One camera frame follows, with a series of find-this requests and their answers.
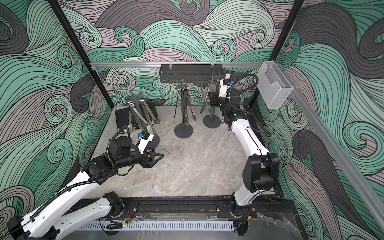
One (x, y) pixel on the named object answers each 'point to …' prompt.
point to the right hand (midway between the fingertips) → (208, 92)
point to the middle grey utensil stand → (183, 130)
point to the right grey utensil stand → (213, 121)
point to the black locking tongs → (186, 111)
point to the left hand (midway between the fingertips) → (158, 151)
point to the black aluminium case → (122, 115)
